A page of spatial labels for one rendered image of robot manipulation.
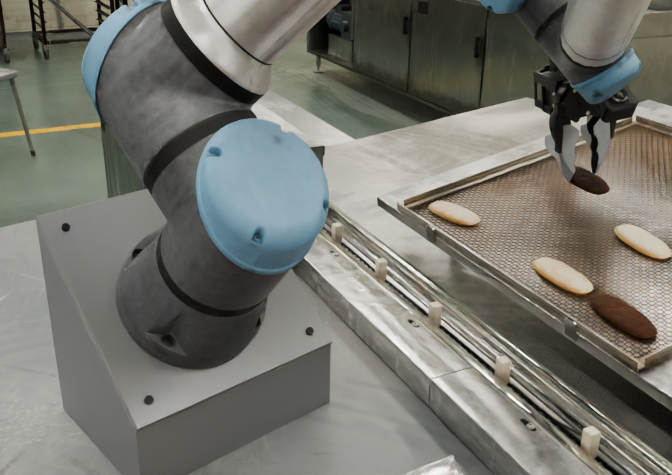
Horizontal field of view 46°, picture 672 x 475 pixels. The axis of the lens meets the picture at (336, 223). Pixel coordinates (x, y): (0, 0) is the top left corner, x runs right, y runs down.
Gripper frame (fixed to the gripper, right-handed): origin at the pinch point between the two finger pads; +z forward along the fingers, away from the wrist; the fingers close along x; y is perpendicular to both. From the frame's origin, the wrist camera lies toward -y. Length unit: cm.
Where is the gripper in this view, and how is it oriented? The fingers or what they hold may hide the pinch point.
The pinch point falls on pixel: (584, 170)
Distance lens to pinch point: 118.9
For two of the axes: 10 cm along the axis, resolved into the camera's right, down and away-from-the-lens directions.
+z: 1.5, 8.8, 4.6
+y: -3.1, -4.0, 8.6
